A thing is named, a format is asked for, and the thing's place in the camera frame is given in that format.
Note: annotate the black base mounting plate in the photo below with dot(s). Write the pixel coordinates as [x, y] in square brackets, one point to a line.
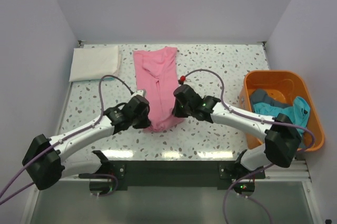
[121, 175]

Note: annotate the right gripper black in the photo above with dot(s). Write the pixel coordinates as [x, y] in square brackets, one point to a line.
[177, 113]

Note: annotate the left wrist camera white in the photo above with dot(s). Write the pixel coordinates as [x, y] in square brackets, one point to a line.
[140, 92]

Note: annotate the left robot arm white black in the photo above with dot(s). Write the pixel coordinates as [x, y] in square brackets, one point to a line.
[45, 160]

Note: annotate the folded white t shirt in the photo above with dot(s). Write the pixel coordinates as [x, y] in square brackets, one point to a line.
[94, 63]

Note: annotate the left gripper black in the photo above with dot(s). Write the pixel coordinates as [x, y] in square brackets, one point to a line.
[146, 123]

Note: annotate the orange plastic basket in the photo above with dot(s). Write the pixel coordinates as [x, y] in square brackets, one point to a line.
[284, 86]

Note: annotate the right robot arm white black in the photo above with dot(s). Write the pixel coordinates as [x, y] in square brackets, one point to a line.
[280, 139]

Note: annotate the grey t shirt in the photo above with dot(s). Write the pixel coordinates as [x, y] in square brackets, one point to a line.
[266, 97]

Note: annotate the pink t shirt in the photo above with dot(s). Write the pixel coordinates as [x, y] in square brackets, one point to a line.
[155, 72]

